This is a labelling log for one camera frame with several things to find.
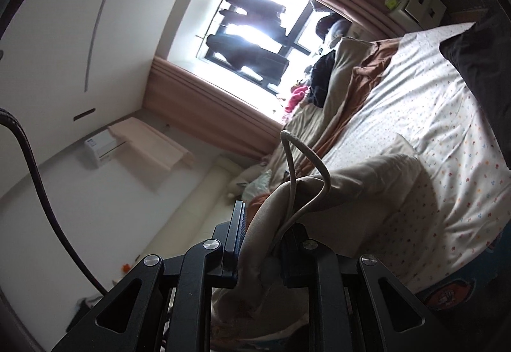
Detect white air conditioner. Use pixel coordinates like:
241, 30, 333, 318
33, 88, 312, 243
84, 129, 132, 169

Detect black clothes pile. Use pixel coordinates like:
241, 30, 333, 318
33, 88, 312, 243
305, 53, 340, 109

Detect cream padded headboard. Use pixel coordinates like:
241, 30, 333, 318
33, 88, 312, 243
144, 154, 248, 257

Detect pink cloth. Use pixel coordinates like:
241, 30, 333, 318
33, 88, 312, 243
284, 85, 310, 113

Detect bed with dotted white sheet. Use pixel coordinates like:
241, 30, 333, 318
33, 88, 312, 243
275, 23, 511, 311

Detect beige duvet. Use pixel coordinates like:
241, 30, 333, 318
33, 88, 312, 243
263, 37, 376, 177

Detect pale pillow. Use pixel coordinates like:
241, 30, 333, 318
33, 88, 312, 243
248, 170, 276, 201

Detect dark clothes on windowsill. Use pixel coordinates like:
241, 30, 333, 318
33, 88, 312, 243
313, 3, 352, 41

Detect white nightstand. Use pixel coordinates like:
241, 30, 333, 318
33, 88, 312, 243
389, 0, 448, 23

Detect dark-framed window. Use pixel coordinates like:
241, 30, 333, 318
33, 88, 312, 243
168, 0, 348, 125

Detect beige air conditioner cover cloth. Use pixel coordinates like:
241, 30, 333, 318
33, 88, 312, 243
108, 116, 192, 173

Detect beige zip jacket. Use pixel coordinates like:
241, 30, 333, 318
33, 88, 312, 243
208, 130, 430, 352

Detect orange-brown blanket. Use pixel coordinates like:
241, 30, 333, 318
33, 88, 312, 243
275, 37, 404, 177

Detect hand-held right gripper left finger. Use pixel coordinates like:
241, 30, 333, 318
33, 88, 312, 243
52, 200, 247, 352

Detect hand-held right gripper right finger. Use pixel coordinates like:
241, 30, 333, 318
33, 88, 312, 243
278, 224, 452, 352

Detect grey plush toy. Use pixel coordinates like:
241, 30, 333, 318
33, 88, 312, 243
227, 164, 256, 199

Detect black garment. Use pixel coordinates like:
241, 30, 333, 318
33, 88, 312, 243
439, 11, 511, 169

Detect black flexible hose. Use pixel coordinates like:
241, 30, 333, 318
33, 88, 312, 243
0, 109, 108, 293

